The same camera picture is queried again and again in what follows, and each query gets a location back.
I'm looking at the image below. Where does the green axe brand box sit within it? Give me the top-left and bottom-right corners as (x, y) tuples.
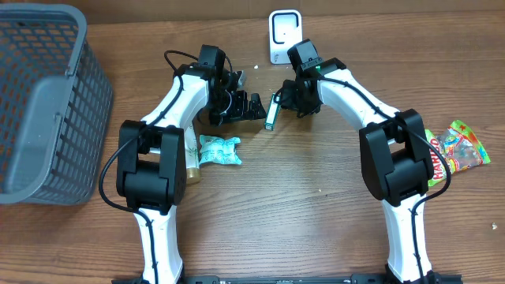
(264, 94), (281, 131)

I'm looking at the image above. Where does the teal packet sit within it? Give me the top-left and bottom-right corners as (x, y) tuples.
(200, 135), (242, 165)

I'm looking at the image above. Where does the white tube with gold cap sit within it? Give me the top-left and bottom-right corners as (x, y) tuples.
(184, 124), (201, 185)

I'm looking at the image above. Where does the green haribo candy bag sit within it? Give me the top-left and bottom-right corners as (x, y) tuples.
(425, 120), (491, 174)

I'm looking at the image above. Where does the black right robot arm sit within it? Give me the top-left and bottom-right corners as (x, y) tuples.
(281, 39), (434, 283)

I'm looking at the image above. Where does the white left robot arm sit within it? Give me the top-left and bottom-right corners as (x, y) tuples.
(113, 45), (267, 283)

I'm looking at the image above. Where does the grey plastic shopping basket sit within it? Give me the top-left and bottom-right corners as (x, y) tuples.
(1, 3), (114, 205)

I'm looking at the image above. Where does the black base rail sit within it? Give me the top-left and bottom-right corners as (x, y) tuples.
(111, 273), (463, 284)

